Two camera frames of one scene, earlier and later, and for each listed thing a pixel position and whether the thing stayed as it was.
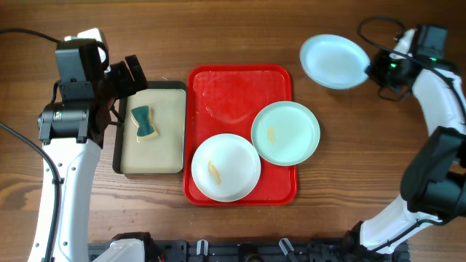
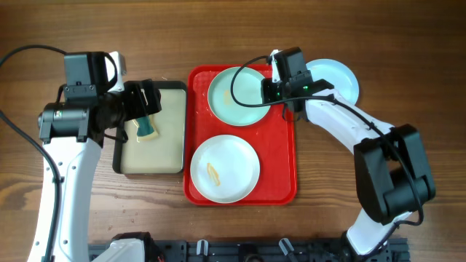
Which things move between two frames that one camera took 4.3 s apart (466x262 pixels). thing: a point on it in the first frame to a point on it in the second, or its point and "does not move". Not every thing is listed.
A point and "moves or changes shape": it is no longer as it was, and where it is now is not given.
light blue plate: [334, 62] moves or changes shape
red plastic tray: [225, 100] does not move
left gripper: [121, 80] to [142, 100]
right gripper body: [377, 69] to [271, 92]
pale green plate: [285, 133] to [247, 89]
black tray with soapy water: [163, 154] does not move
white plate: [226, 168] does not move
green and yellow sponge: [142, 116] does not move
